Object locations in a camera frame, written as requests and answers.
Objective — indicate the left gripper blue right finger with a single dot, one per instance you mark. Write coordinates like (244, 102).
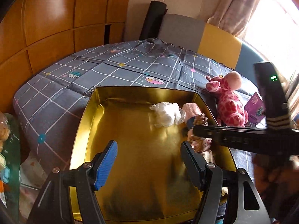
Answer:
(195, 165)

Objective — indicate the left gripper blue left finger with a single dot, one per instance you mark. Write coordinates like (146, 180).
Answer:
(104, 164)

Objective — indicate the white fluffy sock ball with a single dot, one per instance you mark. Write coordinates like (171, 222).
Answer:
(168, 114)

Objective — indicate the person right hand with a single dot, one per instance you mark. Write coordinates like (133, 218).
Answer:
(278, 187)

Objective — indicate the purple cardboard box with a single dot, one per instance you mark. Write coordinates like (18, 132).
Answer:
(255, 109)

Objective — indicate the gold tin box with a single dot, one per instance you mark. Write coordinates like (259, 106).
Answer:
(148, 182)

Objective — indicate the pink giraffe plush toy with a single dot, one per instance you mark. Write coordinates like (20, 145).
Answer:
(230, 110)

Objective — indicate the grey plaid bed sheet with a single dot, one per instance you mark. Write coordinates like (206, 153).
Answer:
(50, 105)

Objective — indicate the grey yellow blue headboard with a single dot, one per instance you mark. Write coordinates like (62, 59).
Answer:
(212, 42)

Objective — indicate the pink patterned curtain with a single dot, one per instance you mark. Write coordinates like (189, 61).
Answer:
(232, 16)

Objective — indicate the black rolled mat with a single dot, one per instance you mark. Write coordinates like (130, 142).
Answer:
(153, 20)

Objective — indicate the wooden wardrobe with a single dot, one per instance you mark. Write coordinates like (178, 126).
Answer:
(37, 33)

